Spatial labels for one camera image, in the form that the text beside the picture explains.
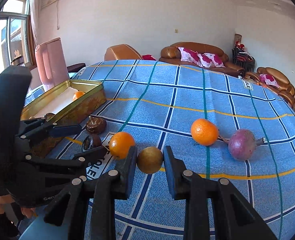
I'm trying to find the pink electric kettle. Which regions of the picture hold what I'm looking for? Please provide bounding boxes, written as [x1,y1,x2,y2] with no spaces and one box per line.
[35,37,69,91]

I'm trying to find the pink floral pillow left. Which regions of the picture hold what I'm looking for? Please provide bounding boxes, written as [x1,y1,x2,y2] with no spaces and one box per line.
[178,47,201,66]

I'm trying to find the brown leather armchair near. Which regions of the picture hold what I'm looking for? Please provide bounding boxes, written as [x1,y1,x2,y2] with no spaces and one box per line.
[104,44,143,61]

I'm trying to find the brown leather armchair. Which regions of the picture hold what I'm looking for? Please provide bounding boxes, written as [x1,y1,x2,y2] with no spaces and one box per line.
[245,67,295,108]
[104,44,143,61]

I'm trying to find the window with frame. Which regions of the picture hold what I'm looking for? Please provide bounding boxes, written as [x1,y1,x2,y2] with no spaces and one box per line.
[0,0,35,74]

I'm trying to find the brown leather armchair far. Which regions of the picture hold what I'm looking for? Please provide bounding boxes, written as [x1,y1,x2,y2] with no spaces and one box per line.
[245,67,295,108]

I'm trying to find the purple round turnip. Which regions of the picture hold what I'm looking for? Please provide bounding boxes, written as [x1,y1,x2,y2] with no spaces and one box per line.
[219,129,265,161]

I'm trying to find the orange tangerine mid cloth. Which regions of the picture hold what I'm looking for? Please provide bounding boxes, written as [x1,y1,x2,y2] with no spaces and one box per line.
[190,119,219,146]

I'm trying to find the dark stool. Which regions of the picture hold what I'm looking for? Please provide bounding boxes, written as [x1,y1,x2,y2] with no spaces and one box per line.
[67,63,86,73]

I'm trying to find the pink floral pillow armchair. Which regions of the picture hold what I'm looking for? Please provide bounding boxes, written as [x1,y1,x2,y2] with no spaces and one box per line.
[259,74,279,88]

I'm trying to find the pink floral pillow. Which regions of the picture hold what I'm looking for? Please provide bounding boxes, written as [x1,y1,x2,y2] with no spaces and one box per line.
[178,47,201,66]
[198,53,224,68]

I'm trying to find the gold rectangular tin tray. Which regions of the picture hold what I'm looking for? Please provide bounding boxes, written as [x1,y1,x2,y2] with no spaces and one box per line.
[20,79,108,158]

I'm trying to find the dark purple mangosteen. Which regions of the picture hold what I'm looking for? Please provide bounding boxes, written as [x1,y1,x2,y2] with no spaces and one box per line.
[81,134,102,152]

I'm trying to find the brown leather three-seat sofa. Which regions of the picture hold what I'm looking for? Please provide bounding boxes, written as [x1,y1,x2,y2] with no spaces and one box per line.
[159,42,245,77]

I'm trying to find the person's left hand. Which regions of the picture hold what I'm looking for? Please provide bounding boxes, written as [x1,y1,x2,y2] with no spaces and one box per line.
[0,194,35,218]

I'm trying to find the red pillow on armchair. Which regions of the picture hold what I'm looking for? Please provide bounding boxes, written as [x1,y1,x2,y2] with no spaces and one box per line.
[142,54,156,61]

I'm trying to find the stacked dark chairs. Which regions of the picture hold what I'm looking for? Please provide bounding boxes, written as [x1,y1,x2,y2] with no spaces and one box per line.
[232,34,255,72]

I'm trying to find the small brown-yellow round fruit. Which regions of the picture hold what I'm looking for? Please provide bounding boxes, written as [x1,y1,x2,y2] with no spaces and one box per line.
[137,146,163,174]

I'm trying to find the pink floral pillow right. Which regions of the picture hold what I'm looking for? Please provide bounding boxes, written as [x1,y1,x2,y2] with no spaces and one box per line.
[198,53,224,68]

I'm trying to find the orange tangerine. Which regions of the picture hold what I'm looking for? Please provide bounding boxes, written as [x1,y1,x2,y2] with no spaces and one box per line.
[109,132,136,159]

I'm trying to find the brown mangosteen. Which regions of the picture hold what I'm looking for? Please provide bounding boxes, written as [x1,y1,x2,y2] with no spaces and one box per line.
[86,116,107,134]

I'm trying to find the small orange in tray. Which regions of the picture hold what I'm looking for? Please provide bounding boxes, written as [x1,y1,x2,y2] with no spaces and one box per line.
[73,91,85,101]

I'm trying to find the pink curtain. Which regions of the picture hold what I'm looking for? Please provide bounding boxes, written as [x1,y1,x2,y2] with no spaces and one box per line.
[29,0,42,46]

